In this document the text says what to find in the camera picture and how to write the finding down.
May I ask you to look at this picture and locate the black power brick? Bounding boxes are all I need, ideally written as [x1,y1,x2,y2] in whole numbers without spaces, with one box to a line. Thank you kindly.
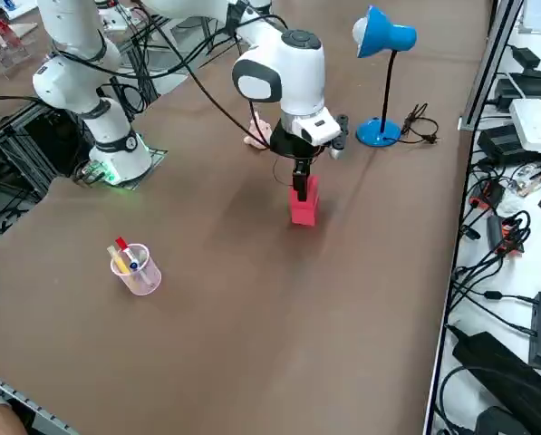
[477,124,532,165]

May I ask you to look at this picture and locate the person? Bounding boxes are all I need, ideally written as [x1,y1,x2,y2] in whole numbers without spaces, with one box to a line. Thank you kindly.
[0,378,29,435]

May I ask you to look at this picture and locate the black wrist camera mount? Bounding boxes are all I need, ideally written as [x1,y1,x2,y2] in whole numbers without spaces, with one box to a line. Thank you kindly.
[327,114,351,160]

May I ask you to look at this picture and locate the orange black connector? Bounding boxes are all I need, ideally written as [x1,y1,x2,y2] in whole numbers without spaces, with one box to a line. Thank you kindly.
[467,183,507,212]

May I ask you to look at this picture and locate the clear acrylic rack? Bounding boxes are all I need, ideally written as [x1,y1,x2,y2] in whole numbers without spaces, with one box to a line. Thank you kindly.
[0,4,32,79]

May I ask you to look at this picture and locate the pink plush toy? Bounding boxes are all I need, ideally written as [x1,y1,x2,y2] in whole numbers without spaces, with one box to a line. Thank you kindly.
[244,112,274,150]

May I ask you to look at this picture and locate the blue desk lamp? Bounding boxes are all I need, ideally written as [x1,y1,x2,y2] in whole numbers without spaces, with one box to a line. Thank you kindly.
[352,5,419,149]

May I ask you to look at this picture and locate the clear plastic cup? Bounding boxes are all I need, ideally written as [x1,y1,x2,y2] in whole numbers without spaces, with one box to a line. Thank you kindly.
[110,243,163,298]

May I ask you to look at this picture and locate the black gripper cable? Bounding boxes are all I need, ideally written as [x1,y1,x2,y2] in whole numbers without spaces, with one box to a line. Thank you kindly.
[54,8,289,153]

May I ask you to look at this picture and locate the white power adapter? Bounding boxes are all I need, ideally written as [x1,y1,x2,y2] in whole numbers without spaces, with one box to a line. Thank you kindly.
[508,98,541,153]

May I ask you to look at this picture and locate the black power strip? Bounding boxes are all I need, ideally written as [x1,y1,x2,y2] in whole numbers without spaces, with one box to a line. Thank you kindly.
[494,71,541,111]

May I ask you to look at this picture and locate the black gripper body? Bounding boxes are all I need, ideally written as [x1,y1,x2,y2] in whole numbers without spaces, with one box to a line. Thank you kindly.
[269,122,331,161]

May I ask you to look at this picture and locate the black lamp power cable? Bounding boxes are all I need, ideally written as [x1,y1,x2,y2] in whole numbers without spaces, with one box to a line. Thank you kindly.
[397,102,441,147]

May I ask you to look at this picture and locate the aluminium frame post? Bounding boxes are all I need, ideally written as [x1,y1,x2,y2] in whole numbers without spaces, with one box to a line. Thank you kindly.
[459,0,525,132]

